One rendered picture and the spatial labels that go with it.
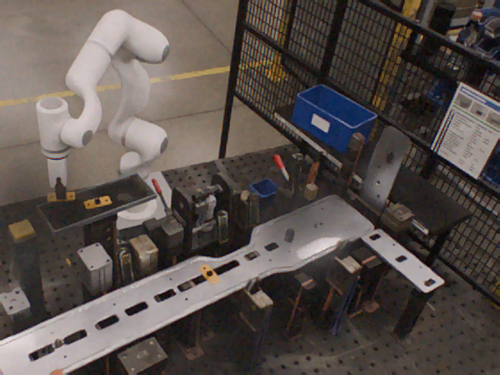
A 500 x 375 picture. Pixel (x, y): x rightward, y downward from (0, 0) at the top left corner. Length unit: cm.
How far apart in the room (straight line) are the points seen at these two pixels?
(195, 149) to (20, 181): 121
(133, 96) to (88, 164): 194
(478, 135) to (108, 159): 243
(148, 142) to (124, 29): 49
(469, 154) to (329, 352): 87
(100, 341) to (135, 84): 85
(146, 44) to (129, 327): 87
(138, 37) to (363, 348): 133
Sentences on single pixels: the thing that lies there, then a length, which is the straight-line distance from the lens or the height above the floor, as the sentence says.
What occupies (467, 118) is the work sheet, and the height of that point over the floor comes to 134.
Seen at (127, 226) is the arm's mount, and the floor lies 79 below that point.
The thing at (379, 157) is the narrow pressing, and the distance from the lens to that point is 221.
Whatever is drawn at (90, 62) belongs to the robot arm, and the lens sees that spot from 172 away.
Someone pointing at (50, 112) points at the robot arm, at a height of 155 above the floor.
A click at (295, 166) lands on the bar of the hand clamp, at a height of 118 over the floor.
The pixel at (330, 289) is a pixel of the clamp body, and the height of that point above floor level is 90.
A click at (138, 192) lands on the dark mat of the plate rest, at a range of 194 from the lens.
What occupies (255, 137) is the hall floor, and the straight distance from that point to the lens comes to 429.
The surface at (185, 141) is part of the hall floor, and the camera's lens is 416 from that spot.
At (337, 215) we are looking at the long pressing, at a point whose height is 100.
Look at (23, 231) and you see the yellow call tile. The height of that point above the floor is 116.
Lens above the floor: 244
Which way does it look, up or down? 42 degrees down
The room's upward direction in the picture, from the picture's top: 5 degrees clockwise
